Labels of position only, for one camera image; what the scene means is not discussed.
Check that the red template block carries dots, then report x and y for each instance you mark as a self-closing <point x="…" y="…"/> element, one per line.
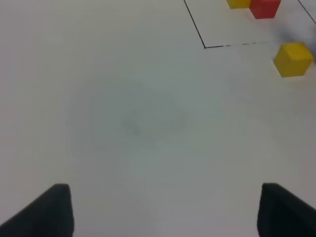
<point x="264" y="9"/>

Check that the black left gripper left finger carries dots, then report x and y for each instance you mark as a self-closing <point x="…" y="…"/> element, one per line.
<point x="49" y="215"/>

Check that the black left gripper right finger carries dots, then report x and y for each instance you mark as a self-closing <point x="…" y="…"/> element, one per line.
<point x="282" y="214"/>

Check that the yellow template block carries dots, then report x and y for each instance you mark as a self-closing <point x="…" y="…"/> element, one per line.
<point x="238" y="4"/>

